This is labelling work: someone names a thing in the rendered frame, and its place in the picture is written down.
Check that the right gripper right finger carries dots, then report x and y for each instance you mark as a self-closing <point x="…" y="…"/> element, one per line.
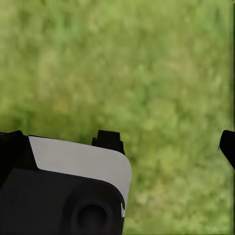
<point x="227" y="146"/>

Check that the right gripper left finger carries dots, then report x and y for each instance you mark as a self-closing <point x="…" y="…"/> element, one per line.
<point x="12" y="146"/>

